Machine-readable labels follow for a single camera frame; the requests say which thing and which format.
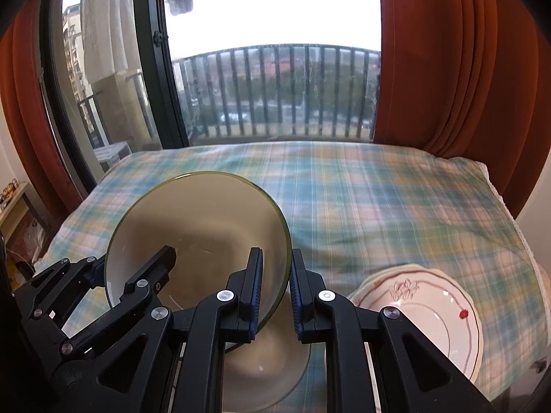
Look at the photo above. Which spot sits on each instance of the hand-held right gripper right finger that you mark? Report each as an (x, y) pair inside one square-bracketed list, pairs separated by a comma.
[(297, 305)]

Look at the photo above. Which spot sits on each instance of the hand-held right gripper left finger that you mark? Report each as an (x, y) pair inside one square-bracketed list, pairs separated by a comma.
[(256, 297)]

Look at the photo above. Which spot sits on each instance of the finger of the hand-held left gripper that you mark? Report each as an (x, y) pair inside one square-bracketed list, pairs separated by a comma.
[(150, 271), (98, 273)]

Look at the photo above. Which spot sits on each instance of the cream floral bowl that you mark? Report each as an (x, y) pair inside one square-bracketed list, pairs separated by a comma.
[(202, 223), (271, 365)]

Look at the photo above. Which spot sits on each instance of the red pattern scalloped plate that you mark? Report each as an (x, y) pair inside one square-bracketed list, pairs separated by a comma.
[(430, 322)]

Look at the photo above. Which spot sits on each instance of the clear plastic bag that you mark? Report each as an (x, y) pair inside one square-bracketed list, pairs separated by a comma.
[(30, 236)]

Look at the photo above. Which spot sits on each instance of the wooden shelf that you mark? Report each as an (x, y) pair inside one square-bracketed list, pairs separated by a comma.
[(17, 201)]

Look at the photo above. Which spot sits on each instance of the plaid tablecloth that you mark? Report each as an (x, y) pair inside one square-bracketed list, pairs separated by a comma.
[(366, 206)]

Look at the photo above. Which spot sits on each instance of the white plastic stool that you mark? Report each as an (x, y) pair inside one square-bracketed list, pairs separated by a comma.
[(112, 152)]

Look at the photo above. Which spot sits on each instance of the orange curtain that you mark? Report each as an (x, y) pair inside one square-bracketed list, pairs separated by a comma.
[(26, 116), (452, 73)]

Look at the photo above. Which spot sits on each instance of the balcony railing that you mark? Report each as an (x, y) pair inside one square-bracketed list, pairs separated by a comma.
[(275, 46)]

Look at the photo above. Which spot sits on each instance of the white hanging sheet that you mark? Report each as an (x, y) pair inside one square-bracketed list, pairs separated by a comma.
[(105, 21)]

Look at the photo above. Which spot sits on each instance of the black window frame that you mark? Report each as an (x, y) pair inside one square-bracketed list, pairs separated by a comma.
[(150, 73)]

